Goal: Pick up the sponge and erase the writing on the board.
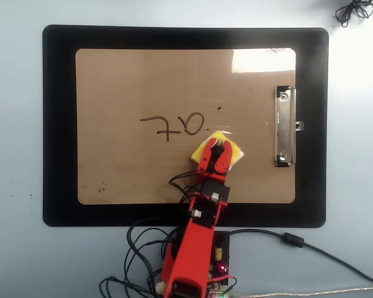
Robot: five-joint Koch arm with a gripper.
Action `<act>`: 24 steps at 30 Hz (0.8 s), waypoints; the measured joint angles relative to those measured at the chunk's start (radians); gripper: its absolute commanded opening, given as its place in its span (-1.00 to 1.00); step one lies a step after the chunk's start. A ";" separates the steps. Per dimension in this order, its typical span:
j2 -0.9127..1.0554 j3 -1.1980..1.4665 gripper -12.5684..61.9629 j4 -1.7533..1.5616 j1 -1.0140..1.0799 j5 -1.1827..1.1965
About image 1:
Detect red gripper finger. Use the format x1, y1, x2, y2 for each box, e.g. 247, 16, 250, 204
213, 140, 234, 175
196, 138, 219, 174

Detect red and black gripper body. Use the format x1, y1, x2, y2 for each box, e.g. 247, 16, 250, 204
194, 169, 231, 204

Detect yellow sponge with black knob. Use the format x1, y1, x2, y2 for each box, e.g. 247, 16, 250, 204
190, 130, 246, 172

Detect black controller board base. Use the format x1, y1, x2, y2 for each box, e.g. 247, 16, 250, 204
205, 231, 231, 298

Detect brown clipboard with writing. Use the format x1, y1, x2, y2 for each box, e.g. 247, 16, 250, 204
75, 48, 297, 205

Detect silver metal clipboard clip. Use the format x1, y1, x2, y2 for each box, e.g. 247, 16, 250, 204
274, 85, 305, 168

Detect black rectangular desk mat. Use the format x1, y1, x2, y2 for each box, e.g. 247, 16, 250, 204
42, 24, 329, 228

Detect thin red wire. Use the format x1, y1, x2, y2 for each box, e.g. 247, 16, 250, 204
206, 274, 238, 292

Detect black power cable with ferrite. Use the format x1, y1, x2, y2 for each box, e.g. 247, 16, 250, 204
227, 228, 373, 287

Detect black servo wires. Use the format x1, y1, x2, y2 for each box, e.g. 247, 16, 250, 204
99, 169, 206, 298

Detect silver braided USB cable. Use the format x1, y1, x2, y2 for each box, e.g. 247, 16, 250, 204
226, 286, 373, 298

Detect tangled black cable bundle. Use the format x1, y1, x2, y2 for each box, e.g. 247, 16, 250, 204
334, 0, 373, 28

